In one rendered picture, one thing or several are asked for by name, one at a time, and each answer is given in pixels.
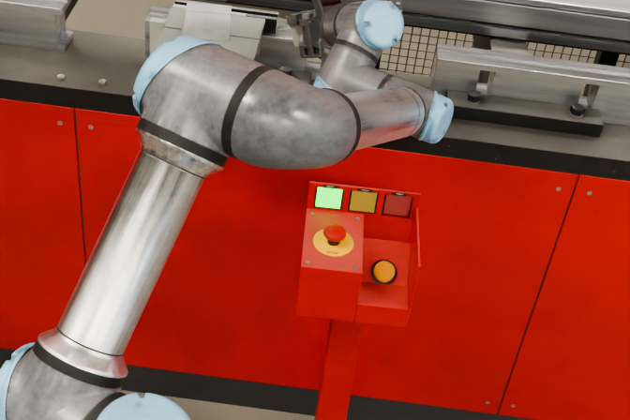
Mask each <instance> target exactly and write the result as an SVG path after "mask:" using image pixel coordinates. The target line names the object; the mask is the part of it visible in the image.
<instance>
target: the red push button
mask: <svg viewBox="0 0 630 420"><path fill-rule="evenodd" d="M323 234H324V236H325V238H326V239H327V243H328V244H329V245H330V246H337V245H339V242H340V241H341V240H343V239H344V238H345V236H346V231H345V229H344V228H343V227H342V226H340V225H337V224H330V225H327V226H326V227H325V228H324V230H323Z"/></svg>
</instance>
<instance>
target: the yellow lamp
mask: <svg viewBox="0 0 630 420"><path fill-rule="evenodd" d="M376 199H377V193H369V192H361V191H352V197H351V204H350V210H353V211H361V212H369V213H374V209H375V204H376Z"/></svg>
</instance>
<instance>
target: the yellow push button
mask: <svg viewBox="0 0 630 420"><path fill-rule="evenodd" d="M373 274H374V277H375V278H376V279H377V280H378V281H380V282H382V283H386V282H389V281H390V280H392V278H393V277H394V275H395V267H394V266H393V264H391V263H390V262H386V261H383V262H378V263H377V264H376V265H375V267H374V270H373Z"/></svg>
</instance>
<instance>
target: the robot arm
mask: <svg viewBox="0 0 630 420"><path fill-rule="evenodd" d="M311 1H312V3H313V6H314V8H315V9H313V10H307V11H300V12H298V13H295V14H290V15H286V17H287V24H288V25H289V26H290V28H291V32H292V40H293V44H294V46H295V47H298V46H299V49H300V56H301V58H319V59H322V58H323V57H327V58H326V60H325V62H324V64H323V66H322V69H321V71H320V73H319V75H317V76H316V80H315V83H314V84H313V85H311V84H309V83H306V82H303V81H300V80H298V79H296V78H294V77H293V76H291V75H289V74H286V73H284V72H282V71H279V70H277V69H273V68H271V67H268V66H266V65H264V64H261V63H259V62H256V61H254V60H252V59H249V58H247V57H245V56H243V55H241V54H238V53H236V52H232V51H230V50H227V49H225V48H223V47H222V46H221V45H219V44H217V43H216V42H213V41H205V40H202V39H200V38H197V37H192V36H180V37H174V38H172V39H171V40H170V41H167V42H164V43H163V44H162V45H160V46H159V47H158V48H157V49H156V50H154V52H153V53H152V54H151V55H150V56H149V57H148V58H147V60H146V61H145V63H144V64H143V66H142V68H141V70H140V72H139V74H138V76H137V79H136V81H135V84H134V88H133V91H134V92H135V94H134V95H133V97H132V98H133V105H134V107H135V109H136V111H137V112H138V114H139V115H140V116H141V118H140V120H139V123H138V125H137V126H136V132H137V135H138V138H139V141H140V144H141V149H140V151H139V153H138V155H137V156H136V158H135V160H134V163H133V165H132V167H131V169H130V171H129V173H128V175H127V179H126V181H125V183H124V185H123V186H122V188H121V191H120V193H119V195H118V197H117V199H116V201H115V203H114V205H113V208H112V211H111V213H110V214H109V216H108V218H107V221H106V223H105V225H104V227H103V229H102V231H101V233H100V236H99V238H98V240H97V242H96V244H95V246H94V248H93V251H92V253H91V255H90V257H89V259H88V261H87V263H86V265H85V267H84V269H83V271H82V274H81V276H80V279H79V281H78V283H77V285H76V287H75V289H74V291H73V293H72V295H71V297H70V299H69V301H68V303H67V306H66V309H65V311H64V313H63V315H62V317H61V319H60V321H59V323H58V325H57V326H56V327H55V328H54V329H51V330H49V331H46V332H44V333H41V334H39V336H38V338H37V340H36V342H33V343H28V344H25V345H23V346H21V347H20V348H19V349H18V350H16V351H15V352H14V353H13V354H12V355H11V359H10V361H9V360H7V361H6V362H5V363H4V365H3V366H2V367H1V368H0V420H190V418H189V416H188V415H187V413H186V412H185V411H184V410H183V409H182V408H181V407H180V406H179V405H177V404H176V403H175V402H173V401H172V400H170V399H168V398H166V397H163V396H160V395H156V394H151V393H145V395H144V396H138V394H137V393H134V394H129V395H126V394H124V393H122V392H121V391H120V390H121V387H122V385H123V383H124V381H125V379H126V376H127V375H128V368H127V366H126V363H125V360H124V358H123V353H124V351H125V349H126V347H127V345H128V342H129V340H130V338H131V336H132V334H133V332H134V330H135V327H136V325H137V323H138V321H139V319H140V318H141V316H142V313H143V310H144V308H145V306H146V304H147V302H148V299H149V297H150V295H151V293H152V291H153V290H154V288H155V285H156V283H157V281H158V278H159V276H160V274H161V271H162V269H163V267H164V265H165V263H166V261H167V260H168V257H169V255H170V253H171V251H172V249H173V246H174V243H175V241H176V239H177V237H178V235H179V233H180V232H181V229H182V227H183V225H184V223H185V221H186V219H187V217H188V213H189V211H190V209H191V207H192V205H193V204H194V202H195V199H196V197H197V195H198V193H199V191H200V189H201V187H202V184H203V181H204V179H205V177H207V176H208V175H210V174H213V173H217V172H219V171H222V170H223V168H224V166H225V164H226V162H227V160H228V158H229V157H232V158H236V159H238V160H241V161H243V162H245V163H247V164H249V165H253V166H256V167H260V168H266V169H273V170H309V169H318V168H323V167H328V166H332V165H335V164H338V163H340V162H342V161H344V160H346V159H347V158H349V157H350V156H351V155H352V154H353V152H354V151H355V150H358V149H362V148H366V147H370V146H373V145H376V144H380V143H387V142H391V141H393V140H397V139H401V138H405V137H408V136H413V137H415V138H417V140H419V141H425V142H427V143H437V142H438V141H439V140H440V139H441V138H442V137H443V135H444V134H445V132H446V130H447V129H448V127H449V125H450V122H451V119H452V116H453V112H454V104H453V102H452V100H451V99H450V98H448V97H445V96H442V95H440V94H438V93H437V91H431V90H428V89H426V88H424V87H422V86H419V85H417V84H414V83H412V82H408V81H405V80H403V79H400V78H399V77H396V76H393V75H391V74H388V73H386V72H383V71H381V70H378V69H376V68H375V67H376V65H377V63H378V60H379V58H380V56H381V54H382V52H383V50H385V49H388V48H390V47H392V46H394V45H395V44H396V43H397V42H398V41H399V40H400V38H401V36H402V34H403V30H404V21H403V17H402V14H401V12H400V11H399V9H398V8H397V7H396V6H395V5H394V4H393V3H390V2H388V1H381V0H366V1H361V2H350V3H343V1H342V0H311ZM300 35H303V42H304V45H299V38H300ZM304 47H305V54H304Z"/></svg>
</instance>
